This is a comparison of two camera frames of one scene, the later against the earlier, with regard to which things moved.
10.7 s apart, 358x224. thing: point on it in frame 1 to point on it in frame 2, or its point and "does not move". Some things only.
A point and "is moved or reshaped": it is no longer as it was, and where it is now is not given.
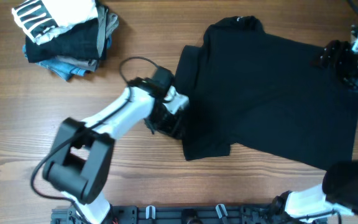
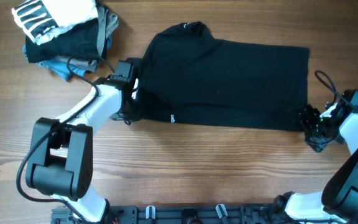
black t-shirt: x=250 y=88 is moved or reshaped
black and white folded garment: x=38 y=19 does not move
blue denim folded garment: x=60 y=68 does not move
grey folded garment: x=107 y=23 does not move
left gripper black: x=173 y=126 to x=135 y=114
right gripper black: x=335 y=55 to x=306 y=116
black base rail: x=183 y=214 does not move
